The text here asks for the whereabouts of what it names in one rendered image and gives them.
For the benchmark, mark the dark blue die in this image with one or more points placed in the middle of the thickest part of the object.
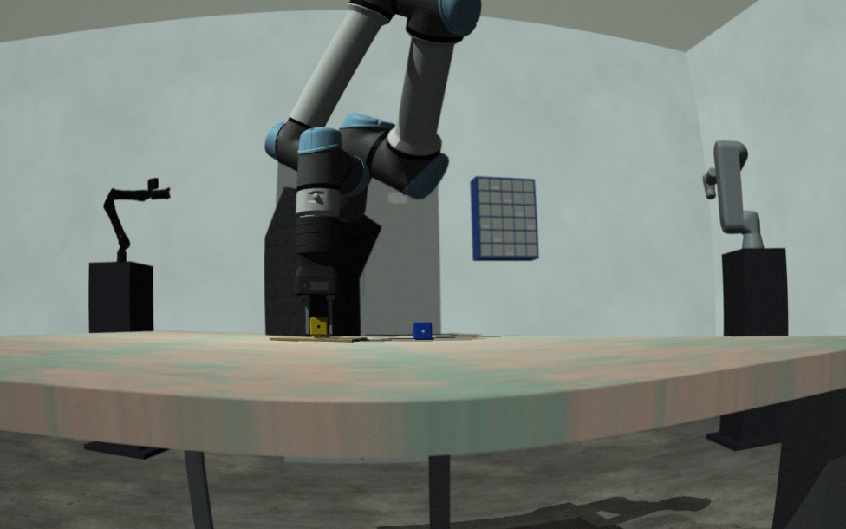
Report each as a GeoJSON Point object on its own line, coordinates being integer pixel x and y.
{"type": "Point", "coordinates": [422, 331]}

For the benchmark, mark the yellow die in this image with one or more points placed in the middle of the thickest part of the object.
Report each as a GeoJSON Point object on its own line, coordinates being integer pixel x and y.
{"type": "Point", "coordinates": [318, 326]}

